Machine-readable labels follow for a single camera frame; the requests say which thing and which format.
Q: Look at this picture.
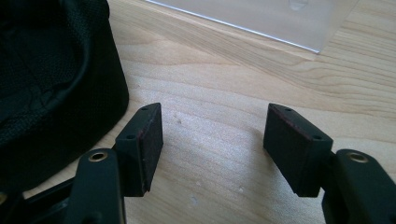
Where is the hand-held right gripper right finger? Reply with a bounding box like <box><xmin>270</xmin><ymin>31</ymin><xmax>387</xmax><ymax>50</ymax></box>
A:
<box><xmin>262</xmin><ymin>103</ymin><xmax>396</xmax><ymax>224</ymax></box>

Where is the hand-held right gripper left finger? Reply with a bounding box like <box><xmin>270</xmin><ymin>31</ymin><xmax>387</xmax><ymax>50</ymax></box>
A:
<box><xmin>64</xmin><ymin>102</ymin><xmax>164</xmax><ymax>224</ymax></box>

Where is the black fabric bag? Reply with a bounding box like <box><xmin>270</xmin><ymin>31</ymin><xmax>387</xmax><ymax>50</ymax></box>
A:
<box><xmin>0</xmin><ymin>0</ymin><xmax>130</xmax><ymax>195</ymax></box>

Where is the clear plastic box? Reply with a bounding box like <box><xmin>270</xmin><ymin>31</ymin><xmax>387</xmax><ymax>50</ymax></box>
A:
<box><xmin>145</xmin><ymin>0</ymin><xmax>359</xmax><ymax>54</ymax></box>

